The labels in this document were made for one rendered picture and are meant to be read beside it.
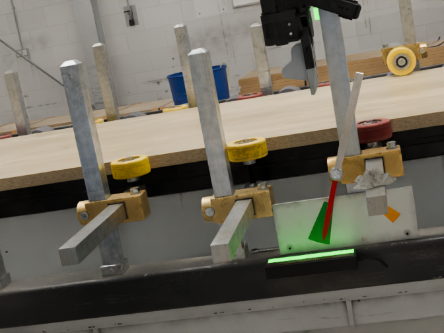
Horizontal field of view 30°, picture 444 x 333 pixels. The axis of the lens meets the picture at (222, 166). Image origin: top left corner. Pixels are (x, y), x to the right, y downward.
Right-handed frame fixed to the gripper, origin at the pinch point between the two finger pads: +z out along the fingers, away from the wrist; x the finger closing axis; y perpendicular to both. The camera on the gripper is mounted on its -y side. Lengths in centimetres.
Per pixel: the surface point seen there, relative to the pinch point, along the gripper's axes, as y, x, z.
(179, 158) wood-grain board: 32.5, -22.8, 12.7
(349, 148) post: -3.8, -6.1, 13.0
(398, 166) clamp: -12.0, -5.3, 17.4
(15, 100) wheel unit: 108, -115, 1
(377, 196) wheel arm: -8.0, 22.4, 15.4
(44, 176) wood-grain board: 63, -23, 12
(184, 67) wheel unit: 49, -115, -1
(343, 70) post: -4.8, -6.1, -1.5
